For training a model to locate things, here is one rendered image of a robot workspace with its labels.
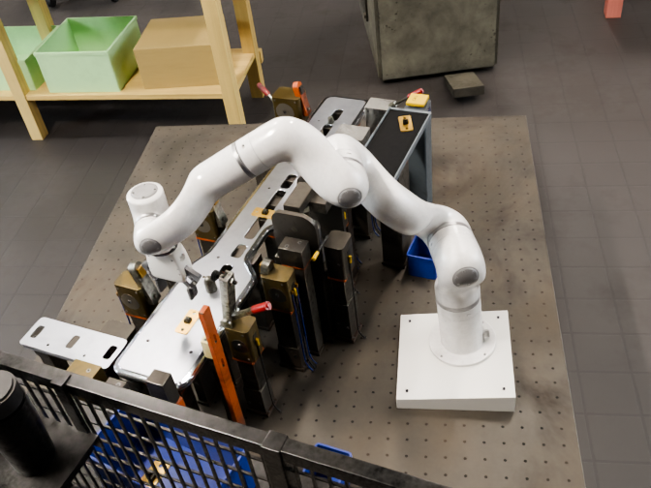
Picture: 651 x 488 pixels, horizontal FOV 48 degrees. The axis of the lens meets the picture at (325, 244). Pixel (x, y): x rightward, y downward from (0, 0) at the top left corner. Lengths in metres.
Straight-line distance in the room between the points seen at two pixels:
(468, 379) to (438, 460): 0.24
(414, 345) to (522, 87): 2.88
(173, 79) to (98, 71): 0.45
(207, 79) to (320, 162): 2.90
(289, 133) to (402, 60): 3.23
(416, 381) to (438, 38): 3.03
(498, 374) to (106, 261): 1.43
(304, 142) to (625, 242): 2.34
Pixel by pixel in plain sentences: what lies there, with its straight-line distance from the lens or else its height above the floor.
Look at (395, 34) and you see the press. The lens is 4.70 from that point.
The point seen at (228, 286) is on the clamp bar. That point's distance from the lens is 1.76.
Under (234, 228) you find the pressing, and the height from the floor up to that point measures 1.00.
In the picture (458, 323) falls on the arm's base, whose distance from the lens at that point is 2.02.
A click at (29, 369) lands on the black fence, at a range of 1.24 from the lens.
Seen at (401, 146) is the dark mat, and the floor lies 1.16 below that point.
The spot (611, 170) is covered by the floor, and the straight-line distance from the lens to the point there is 4.12.
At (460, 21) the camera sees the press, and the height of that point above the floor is 0.37.
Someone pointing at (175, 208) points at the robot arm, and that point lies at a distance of 1.62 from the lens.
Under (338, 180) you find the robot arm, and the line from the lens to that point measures 1.58.
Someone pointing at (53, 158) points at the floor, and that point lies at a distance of 4.84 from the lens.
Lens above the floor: 2.39
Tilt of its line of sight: 41 degrees down
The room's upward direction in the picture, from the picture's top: 8 degrees counter-clockwise
